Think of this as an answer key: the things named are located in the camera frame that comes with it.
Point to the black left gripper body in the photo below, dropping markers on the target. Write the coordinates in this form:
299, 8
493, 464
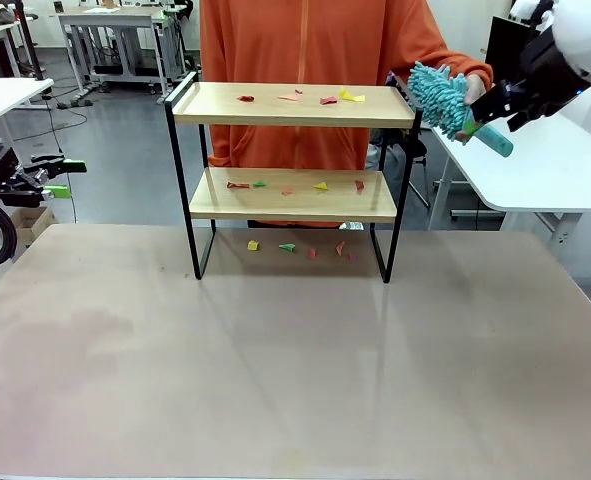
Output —
5, 180

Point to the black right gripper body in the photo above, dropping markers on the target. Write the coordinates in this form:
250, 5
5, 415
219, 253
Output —
550, 75

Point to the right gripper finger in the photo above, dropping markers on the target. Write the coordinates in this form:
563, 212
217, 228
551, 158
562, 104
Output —
524, 117
492, 105

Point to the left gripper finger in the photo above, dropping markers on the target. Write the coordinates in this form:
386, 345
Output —
72, 166
59, 191

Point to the teal chenille duster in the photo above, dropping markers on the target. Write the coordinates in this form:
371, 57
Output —
435, 95

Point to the person's left forearm orange sleeve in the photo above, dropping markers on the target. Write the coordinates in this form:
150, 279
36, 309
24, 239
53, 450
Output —
470, 65

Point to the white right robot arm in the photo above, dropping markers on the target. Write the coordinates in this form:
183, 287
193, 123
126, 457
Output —
587, 30

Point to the person's left hand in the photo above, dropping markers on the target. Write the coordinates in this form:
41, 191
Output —
476, 90

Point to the cardboard box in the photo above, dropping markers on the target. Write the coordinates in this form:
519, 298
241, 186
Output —
30, 220

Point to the black monitor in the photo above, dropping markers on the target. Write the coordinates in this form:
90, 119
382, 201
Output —
505, 50

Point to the large white desk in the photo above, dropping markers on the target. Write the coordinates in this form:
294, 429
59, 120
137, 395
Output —
525, 170

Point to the floor power strip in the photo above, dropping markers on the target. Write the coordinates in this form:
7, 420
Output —
75, 103

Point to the black office chair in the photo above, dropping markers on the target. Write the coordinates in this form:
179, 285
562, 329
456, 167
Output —
418, 150

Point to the black pole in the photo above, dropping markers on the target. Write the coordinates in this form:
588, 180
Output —
30, 45

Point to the yellow paper scrap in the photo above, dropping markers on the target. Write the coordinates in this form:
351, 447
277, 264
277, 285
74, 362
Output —
321, 186
253, 245
351, 96

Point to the grey metal workbench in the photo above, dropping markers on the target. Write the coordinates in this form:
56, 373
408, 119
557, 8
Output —
105, 20

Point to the person in orange hoodie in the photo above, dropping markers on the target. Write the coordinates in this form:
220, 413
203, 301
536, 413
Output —
315, 45

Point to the green paper scrap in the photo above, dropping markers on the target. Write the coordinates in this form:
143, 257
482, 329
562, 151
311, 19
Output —
288, 247
259, 184

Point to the orange paper scrap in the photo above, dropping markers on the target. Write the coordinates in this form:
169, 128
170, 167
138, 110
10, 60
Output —
340, 248

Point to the two-tier wooden shelf black frame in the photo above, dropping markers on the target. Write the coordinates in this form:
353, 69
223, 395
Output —
295, 118

